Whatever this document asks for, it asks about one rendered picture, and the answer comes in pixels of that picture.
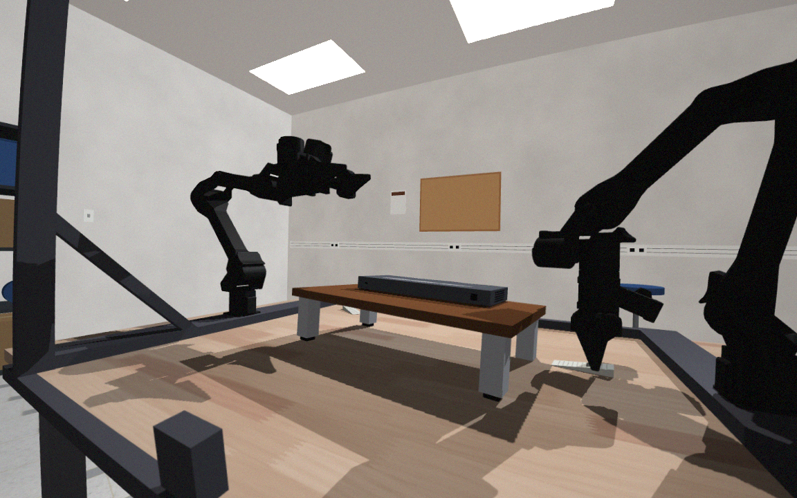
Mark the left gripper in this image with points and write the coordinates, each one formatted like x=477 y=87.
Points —
x=313 y=176

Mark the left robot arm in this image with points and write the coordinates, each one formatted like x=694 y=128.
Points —
x=244 y=267

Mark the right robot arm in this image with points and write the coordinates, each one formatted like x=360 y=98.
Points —
x=740 y=304

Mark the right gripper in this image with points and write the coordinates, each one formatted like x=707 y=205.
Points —
x=595 y=289

